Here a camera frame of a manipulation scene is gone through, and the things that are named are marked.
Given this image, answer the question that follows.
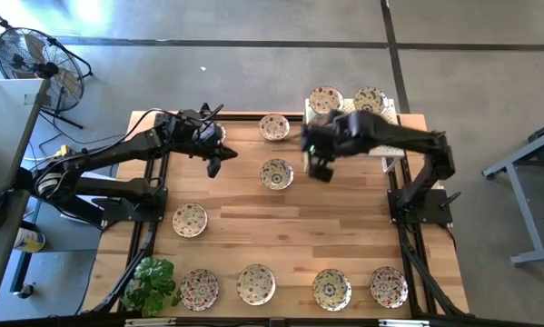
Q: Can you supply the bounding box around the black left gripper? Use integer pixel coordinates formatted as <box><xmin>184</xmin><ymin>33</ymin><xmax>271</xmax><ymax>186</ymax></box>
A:
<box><xmin>164</xmin><ymin>111</ymin><xmax>240</xmax><ymax>180</ymax></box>

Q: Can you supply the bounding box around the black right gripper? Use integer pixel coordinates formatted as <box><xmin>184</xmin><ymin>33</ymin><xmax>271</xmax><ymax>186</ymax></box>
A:
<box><xmin>300</xmin><ymin>113</ymin><xmax>346</xmax><ymax>184</ymax></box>

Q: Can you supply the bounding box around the green bowl red dotted inside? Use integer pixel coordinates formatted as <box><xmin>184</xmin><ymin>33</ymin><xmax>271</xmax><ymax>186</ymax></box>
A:
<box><xmin>307</xmin><ymin>85</ymin><xmax>345</xmax><ymax>115</ymax></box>
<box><xmin>171</xmin><ymin>202</ymin><xmax>209</xmax><ymax>239</ymax></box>
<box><xmin>258</xmin><ymin>113</ymin><xmax>292</xmax><ymax>142</ymax></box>
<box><xmin>235</xmin><ymin>263</ymin><xmax>277</xmax><ymax>306</ymax></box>

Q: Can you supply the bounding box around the navy bowl red floral inside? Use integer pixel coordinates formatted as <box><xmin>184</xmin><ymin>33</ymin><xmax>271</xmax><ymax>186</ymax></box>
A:
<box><xmin>368</xmin><ymin>265</ymin><xmax>410</xmax><ymax>310</ymax></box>
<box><xmin>179</xmin><ymin>268</ymin><xmax>220</xmax><ymax>312</ymax></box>

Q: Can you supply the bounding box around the white perforated metal shelf riser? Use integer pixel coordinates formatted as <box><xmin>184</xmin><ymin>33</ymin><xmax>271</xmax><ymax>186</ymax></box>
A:
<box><xmin>302</xmin><ymin>97</ymin><xmax>407</xmax><ymax>174</ymax></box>

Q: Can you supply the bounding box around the white paper sheet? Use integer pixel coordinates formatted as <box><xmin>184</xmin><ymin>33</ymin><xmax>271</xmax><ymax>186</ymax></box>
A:
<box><xmin>78</xmin><ymin>170</ymin><xmax>118</xmax><ymax>182</ymax></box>

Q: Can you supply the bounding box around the green artificial plant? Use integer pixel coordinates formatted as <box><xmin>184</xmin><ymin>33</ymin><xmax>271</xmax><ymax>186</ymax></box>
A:
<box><xmin>119</xmin><ymin>256</ymin><xmax>183</xmax><ymax>318</ymax></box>

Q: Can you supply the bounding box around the black floor fan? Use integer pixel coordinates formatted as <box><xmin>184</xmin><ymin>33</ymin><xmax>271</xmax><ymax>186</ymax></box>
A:
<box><xmin>0</xmin><ymin>26</ymin><xmax>94</xmax><ymax>131</ymax></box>

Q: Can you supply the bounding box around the white yellow can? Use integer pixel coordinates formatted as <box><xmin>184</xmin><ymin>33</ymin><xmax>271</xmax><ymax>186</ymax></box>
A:
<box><xmin>13</xmin><ymin>226</ymin><xmax>46</xmax><ymax>254</ymax></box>

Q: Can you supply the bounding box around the grey desk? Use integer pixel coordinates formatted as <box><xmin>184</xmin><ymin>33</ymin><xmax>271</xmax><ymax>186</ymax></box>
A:
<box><xmin>0</xmin><ymin>77</ymin><xmax>50</xmax><ymax>304</ymax></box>

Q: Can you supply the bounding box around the blue desk leg with caster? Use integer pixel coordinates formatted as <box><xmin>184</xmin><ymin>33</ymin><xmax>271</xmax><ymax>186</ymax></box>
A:
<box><xmin>8</xmin><ymin>248</ymin><xmax>37</xmax><ymax>300</ymax></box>

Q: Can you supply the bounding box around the black aluminium table frame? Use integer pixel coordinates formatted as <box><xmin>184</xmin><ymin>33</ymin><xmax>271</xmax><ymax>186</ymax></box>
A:
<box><xmin>87</xmin><ymin>112</ymin><xmax>470</xmax><ymax>327</ymax></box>

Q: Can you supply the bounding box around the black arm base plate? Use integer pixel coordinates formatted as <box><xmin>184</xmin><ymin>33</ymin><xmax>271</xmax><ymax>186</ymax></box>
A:
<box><xmin>102</xmin><ymin>186</ymin><xmax>169</xmax><ymax>224</ymax></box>
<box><xmin>386</xmin><ymin>188</ymin><xmax>454</xmax><ymax>227</ymax></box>

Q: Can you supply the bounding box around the black floor cable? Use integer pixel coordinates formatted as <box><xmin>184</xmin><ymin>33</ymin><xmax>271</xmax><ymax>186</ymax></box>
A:
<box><xmin>28</xmin><ymin>111</ymin><xmax>130</xmax><ymax>163</ymax></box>

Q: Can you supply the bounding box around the silver rail bracket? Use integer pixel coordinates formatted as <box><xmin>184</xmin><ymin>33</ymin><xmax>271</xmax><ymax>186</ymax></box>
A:
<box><xmin>124</xmin><ymin>317</ymin><xmax>177</xmax><ymax>327</ymax></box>
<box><xmin>379</xmin><ymin>319</ymin><xmax>430</xmax><ymax>327</ymax></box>

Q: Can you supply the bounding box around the grey metal table frame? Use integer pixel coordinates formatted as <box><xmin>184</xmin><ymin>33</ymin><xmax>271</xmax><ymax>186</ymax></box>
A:
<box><xmin>481</xmin><ymin>116</ymin><xmax>544</xmax><ymax>268</ymax></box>

